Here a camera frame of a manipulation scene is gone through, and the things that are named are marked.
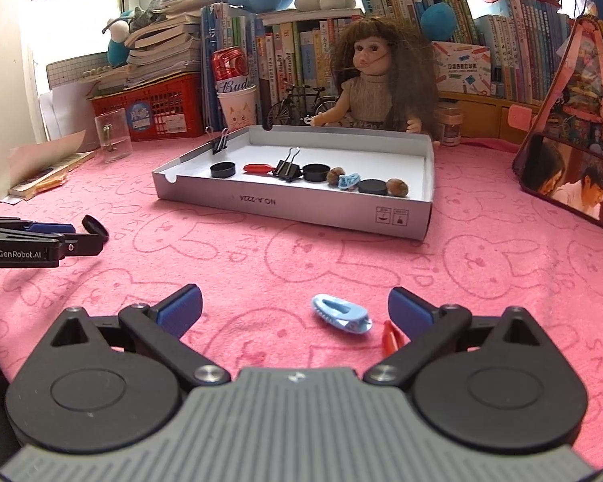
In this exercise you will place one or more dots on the row of thin blue books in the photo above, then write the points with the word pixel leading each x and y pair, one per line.
pixel 213 35

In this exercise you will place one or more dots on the white cardboard box tray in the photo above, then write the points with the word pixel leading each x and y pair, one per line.
pixel 291 211

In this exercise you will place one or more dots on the grid cutting board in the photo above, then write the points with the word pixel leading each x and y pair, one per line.
pixel 75 73

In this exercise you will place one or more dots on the grey plush toy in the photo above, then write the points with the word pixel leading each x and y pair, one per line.
pixel 153 10

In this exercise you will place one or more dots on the stack of worn books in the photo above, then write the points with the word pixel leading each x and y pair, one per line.
pixel 161 50

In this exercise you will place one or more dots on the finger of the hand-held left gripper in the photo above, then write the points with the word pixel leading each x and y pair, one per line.
pixel 80 247
pixel 45 228

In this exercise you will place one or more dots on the clear glass cup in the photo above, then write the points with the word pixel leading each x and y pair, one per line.
pixel 113 135

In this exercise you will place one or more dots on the small brown jar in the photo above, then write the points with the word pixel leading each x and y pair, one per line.
pixel 448 125

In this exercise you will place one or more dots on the pink rabbit print cloth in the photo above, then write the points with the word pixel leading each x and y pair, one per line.
pixel 281 261

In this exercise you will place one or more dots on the blue round plush toy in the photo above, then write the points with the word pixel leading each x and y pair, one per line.
pixel 116 42

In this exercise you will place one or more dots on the red plastic crate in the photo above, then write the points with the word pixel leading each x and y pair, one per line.
pixel 150 105

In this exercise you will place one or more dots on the red plastic clip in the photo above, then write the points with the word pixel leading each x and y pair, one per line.
pixel 391 339
pixel 259 168

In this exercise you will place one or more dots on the colourful printed box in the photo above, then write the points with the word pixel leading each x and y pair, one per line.
pixel 462 68

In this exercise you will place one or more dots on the pile of papers and booklets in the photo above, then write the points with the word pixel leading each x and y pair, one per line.
pixel 45 165

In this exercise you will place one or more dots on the red beer can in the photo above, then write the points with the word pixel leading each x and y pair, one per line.
pixel 231 68

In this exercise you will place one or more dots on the white paper cup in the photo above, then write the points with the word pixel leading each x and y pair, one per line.
pixel 237 110

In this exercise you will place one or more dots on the brown hazelnut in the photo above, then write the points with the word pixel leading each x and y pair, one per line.
pixel 334 175
pixel 397 187

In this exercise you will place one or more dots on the row of colourful upright books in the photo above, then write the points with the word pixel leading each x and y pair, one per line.
pixel 522 40

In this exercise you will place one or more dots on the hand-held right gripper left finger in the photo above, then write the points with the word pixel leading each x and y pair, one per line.
pixel 181 306

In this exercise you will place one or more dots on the black binder clip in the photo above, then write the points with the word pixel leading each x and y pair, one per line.
pixel 220 143
pixel 287 169

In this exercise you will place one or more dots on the black miniature bicycle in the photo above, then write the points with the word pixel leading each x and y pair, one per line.
pixel 296 105

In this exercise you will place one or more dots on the blue hair clip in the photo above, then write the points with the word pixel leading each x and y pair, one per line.
pixel 341 315
pixel 349 181

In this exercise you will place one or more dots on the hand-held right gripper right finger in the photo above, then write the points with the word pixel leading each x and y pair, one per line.
pixel 407 309

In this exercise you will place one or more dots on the pink triangular toy house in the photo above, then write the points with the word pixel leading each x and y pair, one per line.
pixel 578 125

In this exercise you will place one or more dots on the black bottle cap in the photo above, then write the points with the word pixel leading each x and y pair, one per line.
pixel 314 173
pixel 373 187
pixel 96 226
pixel 223 169

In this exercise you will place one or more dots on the wooden shelf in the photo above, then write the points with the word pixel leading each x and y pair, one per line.
pixel 487 110

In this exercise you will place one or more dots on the long-haired doll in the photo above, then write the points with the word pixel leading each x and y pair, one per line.
pixel 377 90

